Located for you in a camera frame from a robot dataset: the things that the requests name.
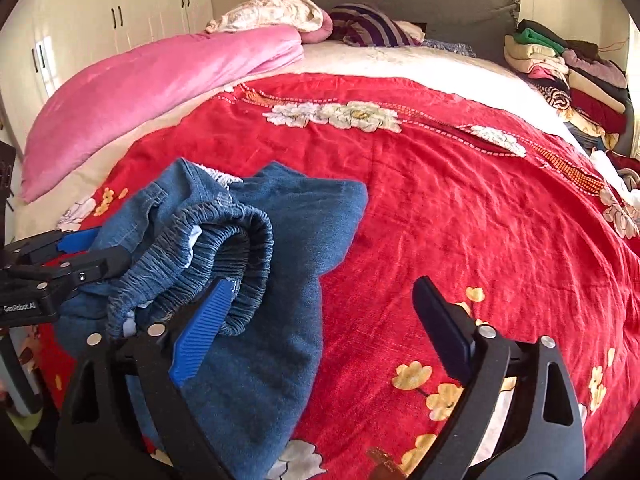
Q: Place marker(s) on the purple striped cushion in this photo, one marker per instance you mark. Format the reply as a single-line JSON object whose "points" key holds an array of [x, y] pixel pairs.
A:
{"points": [[370, 25]]}

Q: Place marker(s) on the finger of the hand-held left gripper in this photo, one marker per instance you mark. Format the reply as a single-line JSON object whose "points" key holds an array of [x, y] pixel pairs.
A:
{"points": [[95, 267], [75, 240]]}

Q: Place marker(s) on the pink quilt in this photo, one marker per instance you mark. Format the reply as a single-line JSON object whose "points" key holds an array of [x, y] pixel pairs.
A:
{"points": [[150, 75]]}

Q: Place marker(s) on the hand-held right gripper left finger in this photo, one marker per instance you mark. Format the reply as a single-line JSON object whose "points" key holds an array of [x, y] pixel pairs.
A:
{"points": [[200, 330]]}

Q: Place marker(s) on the red floral blanket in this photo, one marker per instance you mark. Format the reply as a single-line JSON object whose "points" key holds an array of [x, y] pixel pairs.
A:
{"points": [[450, 200]]}

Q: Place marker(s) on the stack of folded clothes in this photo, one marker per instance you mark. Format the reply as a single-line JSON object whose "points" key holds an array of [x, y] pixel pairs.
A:
{"points": [[575, 80]]}

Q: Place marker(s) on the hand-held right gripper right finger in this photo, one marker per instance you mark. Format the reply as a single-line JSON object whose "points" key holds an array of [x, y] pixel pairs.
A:
{"points": [[442, 330]]}

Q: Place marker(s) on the pile of loose clothes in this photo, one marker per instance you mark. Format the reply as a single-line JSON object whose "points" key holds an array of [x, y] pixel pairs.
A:
{"points": [[612, 170]]}

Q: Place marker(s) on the blue patterned cloth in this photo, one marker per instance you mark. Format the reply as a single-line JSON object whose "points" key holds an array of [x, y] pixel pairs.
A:
{"points": [[450, 47]]}

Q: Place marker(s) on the mauve pillow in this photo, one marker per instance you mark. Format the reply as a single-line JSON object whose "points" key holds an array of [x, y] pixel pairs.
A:
{"points": [[317, 30]]}

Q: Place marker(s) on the floral pillow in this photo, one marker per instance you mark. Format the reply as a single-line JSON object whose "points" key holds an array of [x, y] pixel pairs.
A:
{"points": [[270, 12]]}

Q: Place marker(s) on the blue pants with lace hem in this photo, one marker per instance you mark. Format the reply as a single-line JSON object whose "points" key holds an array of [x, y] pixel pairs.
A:
{"points": [[280, 270]]}

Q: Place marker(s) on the grey headboard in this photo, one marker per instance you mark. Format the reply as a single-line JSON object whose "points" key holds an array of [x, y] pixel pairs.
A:
{"points": [[450, 5]]}

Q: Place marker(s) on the cream bedsheet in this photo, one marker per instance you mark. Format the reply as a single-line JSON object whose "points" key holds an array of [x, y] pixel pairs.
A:
{"points": [[400, 62]]}

